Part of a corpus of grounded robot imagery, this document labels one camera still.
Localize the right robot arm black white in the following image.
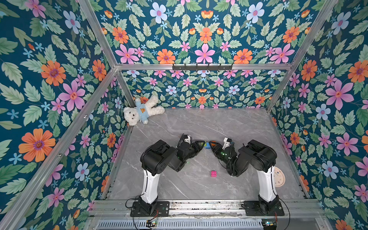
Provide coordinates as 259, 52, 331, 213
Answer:
209, 138, 279, 214

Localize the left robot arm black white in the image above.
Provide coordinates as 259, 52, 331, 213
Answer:
136, 134, 206, 214

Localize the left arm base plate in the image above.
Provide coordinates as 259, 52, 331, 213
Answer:
130, 201, 170, 218

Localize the beige round clock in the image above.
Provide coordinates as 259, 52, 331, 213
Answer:
274, 167, 286, 187

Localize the white teddy bear blue shirt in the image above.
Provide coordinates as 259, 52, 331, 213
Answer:
123, 95, 165, 126

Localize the black hook rail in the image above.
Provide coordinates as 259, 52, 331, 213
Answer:
172, 64, 233, 71

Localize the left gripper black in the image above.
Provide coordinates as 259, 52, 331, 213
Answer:
181, 141, 205, 163

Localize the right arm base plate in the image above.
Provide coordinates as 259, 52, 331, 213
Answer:
241, 201, 285, 217

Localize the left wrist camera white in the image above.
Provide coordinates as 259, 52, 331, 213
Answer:
184, 135, 192, 144

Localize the white ventilation grille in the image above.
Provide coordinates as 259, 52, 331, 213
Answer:
97, 219, 263, 230

